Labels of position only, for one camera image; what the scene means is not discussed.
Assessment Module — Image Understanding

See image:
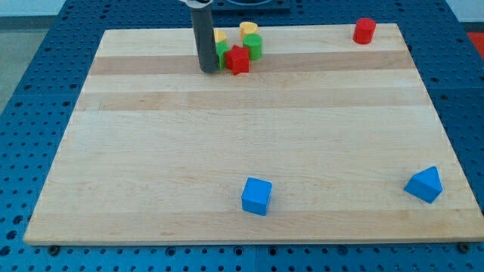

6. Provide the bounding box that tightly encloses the blue cube block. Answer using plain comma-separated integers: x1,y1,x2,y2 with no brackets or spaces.
241,178,272,216

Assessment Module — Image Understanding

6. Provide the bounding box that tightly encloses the red star block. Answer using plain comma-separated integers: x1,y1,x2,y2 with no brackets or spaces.
225,45,250,75

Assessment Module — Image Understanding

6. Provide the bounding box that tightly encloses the light wooden board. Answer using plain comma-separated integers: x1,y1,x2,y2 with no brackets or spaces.
24,23,483,246

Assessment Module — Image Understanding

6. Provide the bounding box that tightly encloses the green block behind pusher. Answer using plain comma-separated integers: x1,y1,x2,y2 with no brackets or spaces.
216,41,230,70

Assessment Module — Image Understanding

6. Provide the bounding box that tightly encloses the green cylinder block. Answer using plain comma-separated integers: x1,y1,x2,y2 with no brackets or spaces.
243,33,262,60

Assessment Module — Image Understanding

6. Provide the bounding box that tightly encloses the yellow block behind pusher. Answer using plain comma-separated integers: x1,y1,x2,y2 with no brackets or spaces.
214,29,227,43

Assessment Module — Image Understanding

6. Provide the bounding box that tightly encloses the yellow heart block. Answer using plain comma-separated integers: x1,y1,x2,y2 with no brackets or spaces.
239,21,258,40

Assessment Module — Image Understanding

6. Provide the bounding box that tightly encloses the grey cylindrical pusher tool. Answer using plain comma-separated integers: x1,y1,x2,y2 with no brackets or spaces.
181,0,219,73

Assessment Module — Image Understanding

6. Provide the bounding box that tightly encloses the red cylinder block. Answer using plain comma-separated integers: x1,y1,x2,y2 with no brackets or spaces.
352,17,377,45

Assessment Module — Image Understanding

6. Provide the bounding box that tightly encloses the blue triangular prism block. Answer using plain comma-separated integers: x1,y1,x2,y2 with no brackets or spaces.
404,166,443,204

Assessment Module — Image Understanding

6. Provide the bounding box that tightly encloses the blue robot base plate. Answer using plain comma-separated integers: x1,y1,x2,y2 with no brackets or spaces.
212,0,292,12

